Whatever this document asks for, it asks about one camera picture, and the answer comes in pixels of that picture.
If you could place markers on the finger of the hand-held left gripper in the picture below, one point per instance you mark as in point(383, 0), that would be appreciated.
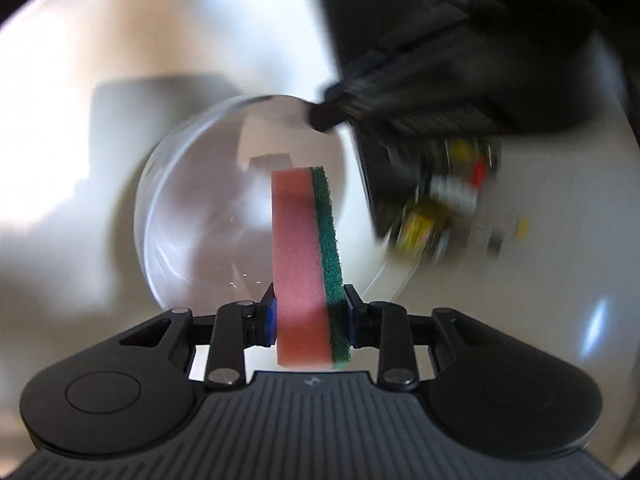
point(327, 116)

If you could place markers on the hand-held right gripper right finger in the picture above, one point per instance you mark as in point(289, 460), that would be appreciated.
point(356, 325)

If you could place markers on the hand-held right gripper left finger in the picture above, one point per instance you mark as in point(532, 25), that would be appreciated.
point(269, 321)

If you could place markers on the pink and green sponge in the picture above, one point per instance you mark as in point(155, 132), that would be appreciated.
point(300, 260)

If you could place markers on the clear glass bowl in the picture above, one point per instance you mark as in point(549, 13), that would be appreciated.
point(200, 210)

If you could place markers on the red lid jar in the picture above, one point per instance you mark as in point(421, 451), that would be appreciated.
point(479, 172)

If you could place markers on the yellow label sauce jar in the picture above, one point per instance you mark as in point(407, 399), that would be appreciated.
point(420, 230)

